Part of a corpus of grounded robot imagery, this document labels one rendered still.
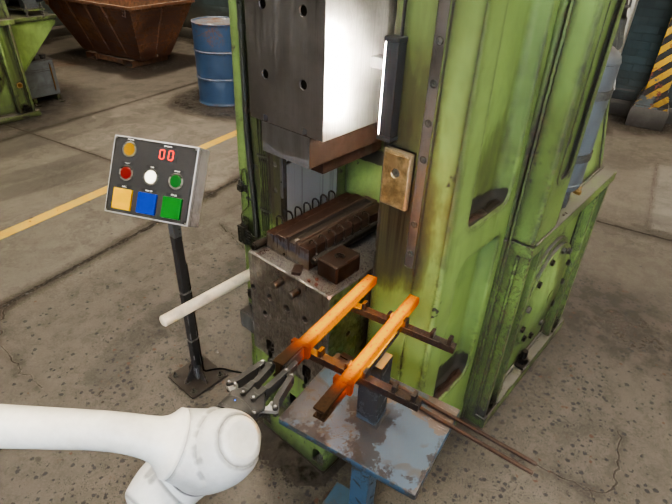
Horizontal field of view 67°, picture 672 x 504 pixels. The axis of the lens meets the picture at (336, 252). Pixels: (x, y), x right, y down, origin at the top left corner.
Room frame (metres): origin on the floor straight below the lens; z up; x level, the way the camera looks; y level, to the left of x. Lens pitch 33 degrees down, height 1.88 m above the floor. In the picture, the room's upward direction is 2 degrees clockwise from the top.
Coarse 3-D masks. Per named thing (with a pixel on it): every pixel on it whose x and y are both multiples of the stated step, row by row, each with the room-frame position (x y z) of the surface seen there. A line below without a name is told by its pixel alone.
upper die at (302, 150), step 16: (272, 128) 1.45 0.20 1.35; (368, 128) 1.56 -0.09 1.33; (272, 144) 1.45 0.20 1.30; (288, 144) 1.41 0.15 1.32; (304, 144) 1.37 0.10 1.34; (320, 144) 1.39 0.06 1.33; (336, 144) 1.44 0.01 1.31; (352, 144) 1.50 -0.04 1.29; (368, 144) 1.57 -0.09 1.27; (288, 160) 1.41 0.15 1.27; (304, 160) 1.37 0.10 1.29; (320, 160) 1.39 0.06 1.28
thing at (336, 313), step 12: (372, 276) 1.14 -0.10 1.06; (360, 288) 1.08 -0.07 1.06; (348, 300) 1.02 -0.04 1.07; (336, 312) 0.96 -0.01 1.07; (324, 324) 0.91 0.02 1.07; (312, 336) 0.87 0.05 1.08; (288, 348) 0.81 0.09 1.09; (300, 348) 0.81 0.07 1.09; (276, 360) 0.77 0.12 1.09; (288, 360) 0.77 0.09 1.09; (276, 372) 0.76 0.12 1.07
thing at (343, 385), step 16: (416, 304) 1.07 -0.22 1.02; (400, 320) 0.98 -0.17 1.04; (384, 336) 0.92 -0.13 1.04; (368, 352) 0.86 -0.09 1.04; (352, 368) 0.81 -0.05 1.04; (336, 384) 0.76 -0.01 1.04; (352, 384) 0.76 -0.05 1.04; (320, 400) 0.71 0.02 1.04; (336, 400) 0.74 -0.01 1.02; (320, 416) 0.69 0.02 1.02
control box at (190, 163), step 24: (120, 144) 1.72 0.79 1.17; (144, 144) 1.70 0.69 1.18; (168, 144) 1.69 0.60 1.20; (120, 168) 1.68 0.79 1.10; (144, 168) 1.66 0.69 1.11; (168, 168) 1.64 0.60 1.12; (192, 168) 1.63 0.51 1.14; (168, 192) 1.60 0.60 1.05; (192, 192) 1.58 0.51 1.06; (144, 216) 1.57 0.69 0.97; (192, 216) 1.56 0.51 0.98
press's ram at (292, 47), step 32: (256, 0) 1.48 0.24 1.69; (288, 0) 1.40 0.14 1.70; (320, 0) 1.33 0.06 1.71; (352, 0) 1.40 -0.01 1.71; (384, 0) 1.50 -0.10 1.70; (256, 32) 1.49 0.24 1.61; (288, 32) 1.41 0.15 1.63; (320, 32) 1.33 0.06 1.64; (352, 32) 1.40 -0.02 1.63; (384, 32) 1.51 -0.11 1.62; (256, 64) 1.49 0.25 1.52; (288, 64) 1.41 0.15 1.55; (320, 64) 1.33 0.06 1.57; (352, 64) 1.41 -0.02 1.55; (256, 96) 1.49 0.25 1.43; (288, 96) 1.41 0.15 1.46; (320, 96) 1.33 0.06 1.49; (352, 96) 1.41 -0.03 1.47; (288, 128) 1.41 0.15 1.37; (320, 128) 1.33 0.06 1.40; (352, 128) 1.42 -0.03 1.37
